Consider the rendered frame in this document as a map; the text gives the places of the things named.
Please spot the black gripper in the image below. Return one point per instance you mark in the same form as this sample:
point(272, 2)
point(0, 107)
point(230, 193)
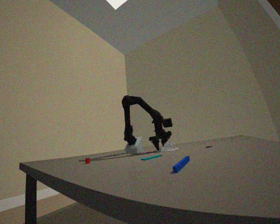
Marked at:
point(155, 139)

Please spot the blue rectangular block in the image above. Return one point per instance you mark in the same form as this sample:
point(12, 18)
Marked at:
point(177, 167)

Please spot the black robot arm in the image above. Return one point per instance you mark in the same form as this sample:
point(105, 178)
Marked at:
point(158, 120)

